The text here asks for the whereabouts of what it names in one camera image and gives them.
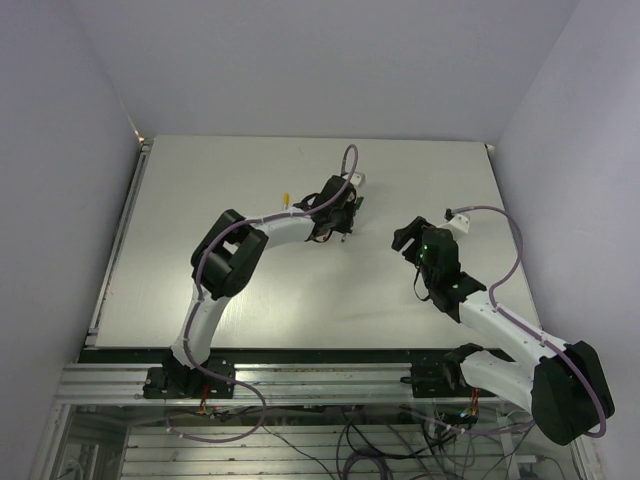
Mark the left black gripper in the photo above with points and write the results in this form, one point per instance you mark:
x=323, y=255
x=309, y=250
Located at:
x=349, y=226

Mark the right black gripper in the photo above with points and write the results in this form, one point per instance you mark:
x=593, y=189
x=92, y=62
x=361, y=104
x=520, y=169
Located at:
x=415, y=231

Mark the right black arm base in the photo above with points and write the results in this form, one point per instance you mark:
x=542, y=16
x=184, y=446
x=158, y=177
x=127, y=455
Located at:
x=438, y=374

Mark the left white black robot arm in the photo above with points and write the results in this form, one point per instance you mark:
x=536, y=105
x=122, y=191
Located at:
x=225, y=260

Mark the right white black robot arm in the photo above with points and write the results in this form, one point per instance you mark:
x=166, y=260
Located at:
x=562, y=385

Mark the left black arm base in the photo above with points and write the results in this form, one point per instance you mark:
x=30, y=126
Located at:
x=173, y=380

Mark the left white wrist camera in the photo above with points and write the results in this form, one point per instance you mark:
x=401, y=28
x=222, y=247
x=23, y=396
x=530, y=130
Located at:
x=358, y=180

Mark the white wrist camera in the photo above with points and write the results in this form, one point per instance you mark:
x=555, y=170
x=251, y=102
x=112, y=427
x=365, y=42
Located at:
x=456, y=223
x=358, y=180

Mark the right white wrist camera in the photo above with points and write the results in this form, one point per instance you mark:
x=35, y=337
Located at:
x=456, y=223

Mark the aluminium frame rail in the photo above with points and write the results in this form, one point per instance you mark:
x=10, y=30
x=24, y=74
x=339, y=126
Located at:
x=297, y=384

